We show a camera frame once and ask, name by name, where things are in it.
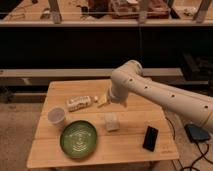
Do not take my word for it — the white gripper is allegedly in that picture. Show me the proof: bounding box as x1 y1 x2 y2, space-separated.
98 86 127 108

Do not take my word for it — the white sponge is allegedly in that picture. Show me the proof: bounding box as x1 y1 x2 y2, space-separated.
104 113 119 132

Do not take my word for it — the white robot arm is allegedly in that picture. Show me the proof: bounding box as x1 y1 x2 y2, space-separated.
98 60 213 133

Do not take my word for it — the green ceramic bowl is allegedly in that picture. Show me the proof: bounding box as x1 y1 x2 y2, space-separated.
60 120 98 159

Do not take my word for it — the clear plastic bottle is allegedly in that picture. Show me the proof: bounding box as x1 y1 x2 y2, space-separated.
66 96 98 112

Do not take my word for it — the small wooden table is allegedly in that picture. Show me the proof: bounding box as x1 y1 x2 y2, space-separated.
27 80 179 169

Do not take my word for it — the black smartphone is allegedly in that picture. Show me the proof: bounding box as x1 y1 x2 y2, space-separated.
142 126 158 152

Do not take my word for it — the black foot pedal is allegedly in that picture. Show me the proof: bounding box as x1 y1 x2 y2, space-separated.
184 124 211 143

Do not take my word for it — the long wooden workbench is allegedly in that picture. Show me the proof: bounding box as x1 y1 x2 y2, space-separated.
0 0 213 27

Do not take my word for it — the black cable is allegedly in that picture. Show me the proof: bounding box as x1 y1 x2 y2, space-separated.
165 116 213 171

